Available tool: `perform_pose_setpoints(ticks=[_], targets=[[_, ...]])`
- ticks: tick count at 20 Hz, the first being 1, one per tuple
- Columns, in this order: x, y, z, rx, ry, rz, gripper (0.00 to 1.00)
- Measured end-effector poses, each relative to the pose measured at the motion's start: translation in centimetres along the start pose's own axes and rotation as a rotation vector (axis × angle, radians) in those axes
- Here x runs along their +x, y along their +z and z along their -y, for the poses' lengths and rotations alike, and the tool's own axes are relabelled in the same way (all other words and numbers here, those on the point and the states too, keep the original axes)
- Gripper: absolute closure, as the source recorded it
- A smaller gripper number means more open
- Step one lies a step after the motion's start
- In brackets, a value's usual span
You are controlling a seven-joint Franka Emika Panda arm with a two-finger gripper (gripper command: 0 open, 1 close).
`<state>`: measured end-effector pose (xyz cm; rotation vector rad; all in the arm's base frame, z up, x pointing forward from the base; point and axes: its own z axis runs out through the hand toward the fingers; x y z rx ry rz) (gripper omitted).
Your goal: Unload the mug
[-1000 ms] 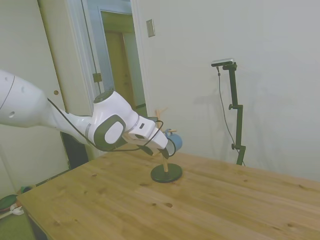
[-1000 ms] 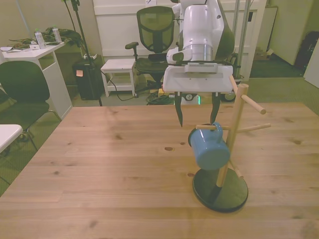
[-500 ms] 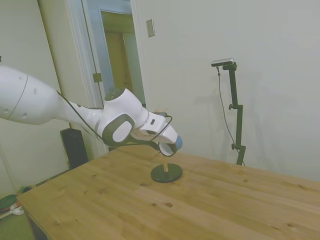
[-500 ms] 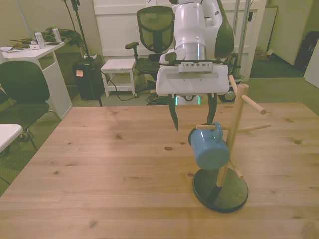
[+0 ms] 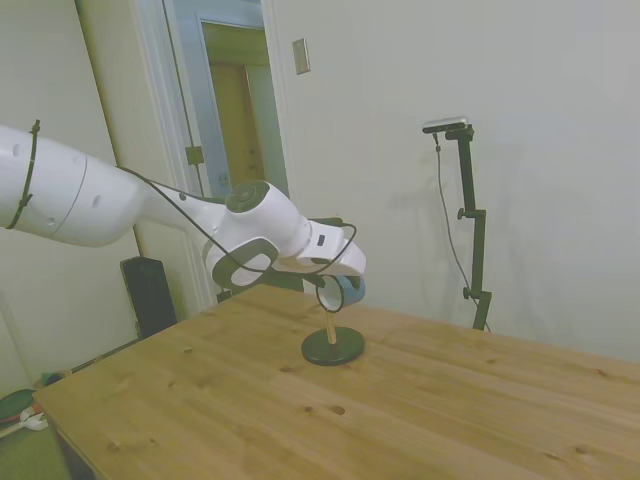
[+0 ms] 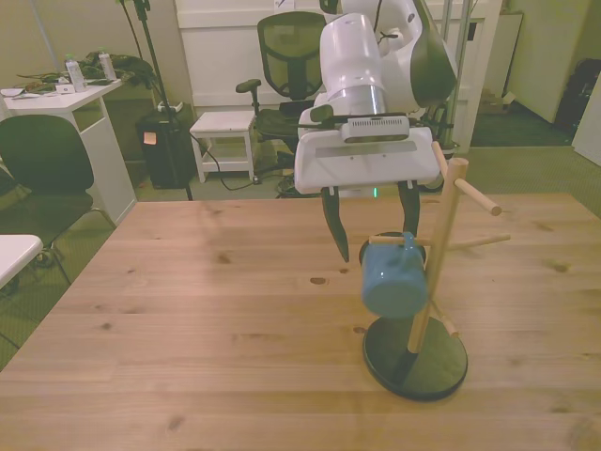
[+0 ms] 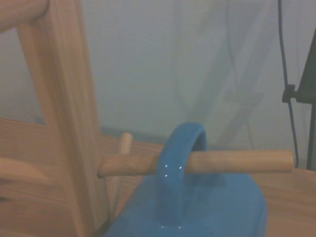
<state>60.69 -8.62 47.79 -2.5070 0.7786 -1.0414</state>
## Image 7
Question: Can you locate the blue enamel mug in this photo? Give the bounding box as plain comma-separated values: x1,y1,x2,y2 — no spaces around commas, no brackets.
105,120,269,237

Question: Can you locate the black camera stand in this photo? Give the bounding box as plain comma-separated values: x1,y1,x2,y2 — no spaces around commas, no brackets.
282,32,316,171

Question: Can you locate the wooden mug tree black base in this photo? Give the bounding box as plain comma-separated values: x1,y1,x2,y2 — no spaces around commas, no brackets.
0,0,294,237

